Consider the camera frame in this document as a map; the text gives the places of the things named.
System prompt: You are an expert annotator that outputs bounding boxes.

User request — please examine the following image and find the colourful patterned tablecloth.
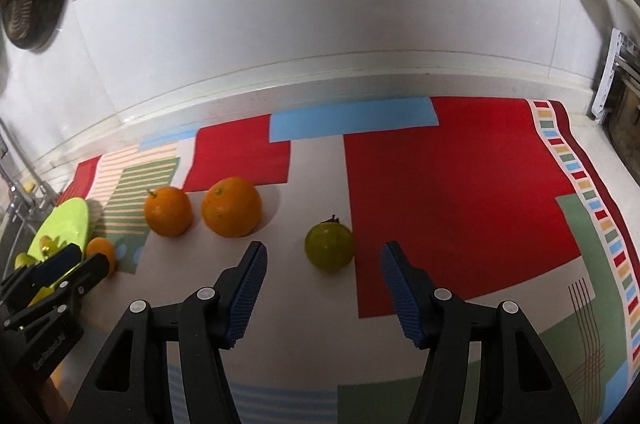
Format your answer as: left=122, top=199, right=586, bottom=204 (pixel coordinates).
left=30, top=96, right=640, bottom=424

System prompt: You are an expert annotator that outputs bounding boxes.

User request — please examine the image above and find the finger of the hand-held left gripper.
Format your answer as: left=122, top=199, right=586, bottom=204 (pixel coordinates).
left=0, top=243, right=83, bottom=302
left=5, top=252, right=111, bottom=331

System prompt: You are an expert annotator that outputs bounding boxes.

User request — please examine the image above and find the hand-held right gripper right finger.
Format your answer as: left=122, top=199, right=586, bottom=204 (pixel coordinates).
left=380, top=240, right=583, bottom=424

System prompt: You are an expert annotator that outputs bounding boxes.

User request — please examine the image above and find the chrome pull-down faucet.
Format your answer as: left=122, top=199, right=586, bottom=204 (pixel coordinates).
left=0, top=116, right=56, bottom=225

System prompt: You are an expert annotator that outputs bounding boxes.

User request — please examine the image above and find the green tomato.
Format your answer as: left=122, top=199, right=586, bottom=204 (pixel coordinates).
left=305, top=216, right=357, bottom=274

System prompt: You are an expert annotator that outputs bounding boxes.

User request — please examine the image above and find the green plate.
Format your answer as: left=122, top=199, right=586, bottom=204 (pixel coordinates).
left=25, top=197, right=93, bottom=307

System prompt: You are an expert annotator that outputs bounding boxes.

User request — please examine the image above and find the large tangerine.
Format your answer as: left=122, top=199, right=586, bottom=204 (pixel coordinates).
left=201, top=176, right=263, bottom=238

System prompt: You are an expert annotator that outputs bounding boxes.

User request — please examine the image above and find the stemmed tangerine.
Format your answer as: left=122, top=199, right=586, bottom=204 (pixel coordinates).
left=144, top=186, right=193, bottom=238

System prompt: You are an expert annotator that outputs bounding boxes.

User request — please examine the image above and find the small orange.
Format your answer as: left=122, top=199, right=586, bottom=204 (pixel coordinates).
left=86, top=237, right=117, bottom=277

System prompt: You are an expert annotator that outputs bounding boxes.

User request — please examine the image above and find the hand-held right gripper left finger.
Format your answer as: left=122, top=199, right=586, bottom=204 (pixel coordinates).
left=67, top=240, right=268, bottom=424

